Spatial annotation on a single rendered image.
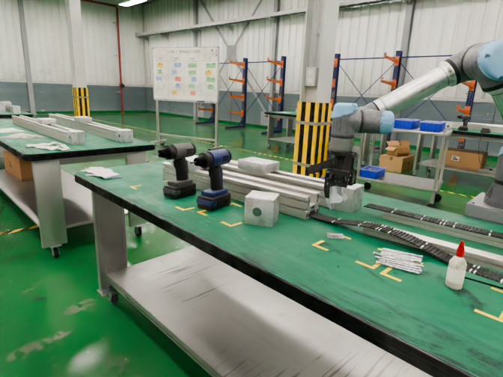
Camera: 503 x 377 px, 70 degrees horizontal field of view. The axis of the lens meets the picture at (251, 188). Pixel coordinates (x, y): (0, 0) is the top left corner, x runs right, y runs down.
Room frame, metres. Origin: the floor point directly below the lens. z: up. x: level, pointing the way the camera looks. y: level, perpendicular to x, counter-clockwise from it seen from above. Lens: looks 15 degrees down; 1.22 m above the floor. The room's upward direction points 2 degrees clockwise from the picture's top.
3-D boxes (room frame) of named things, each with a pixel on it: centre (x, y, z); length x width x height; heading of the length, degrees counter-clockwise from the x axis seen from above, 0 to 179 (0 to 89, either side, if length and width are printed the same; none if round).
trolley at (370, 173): (4.24, -1.72, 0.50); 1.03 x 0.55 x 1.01; 57
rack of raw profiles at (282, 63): (11.92, 0.61, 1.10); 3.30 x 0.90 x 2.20; 45
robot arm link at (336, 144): (1.20, -0.29, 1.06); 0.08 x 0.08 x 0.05
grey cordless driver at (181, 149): (1.42, 0.31, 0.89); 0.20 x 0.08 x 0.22; 144
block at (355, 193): (1.38, -0.39, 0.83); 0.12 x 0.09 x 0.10; 142
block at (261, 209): (1.19, -0.04, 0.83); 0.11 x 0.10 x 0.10; 164
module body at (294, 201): (1.49, 0.09, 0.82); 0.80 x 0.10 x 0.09; 52
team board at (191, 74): (7.20, 1.35, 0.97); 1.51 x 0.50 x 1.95; 65
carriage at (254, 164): (1.64, -0.03, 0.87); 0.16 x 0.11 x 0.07; 52
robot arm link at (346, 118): (1.20, -0.30, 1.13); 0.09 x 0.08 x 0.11; 89
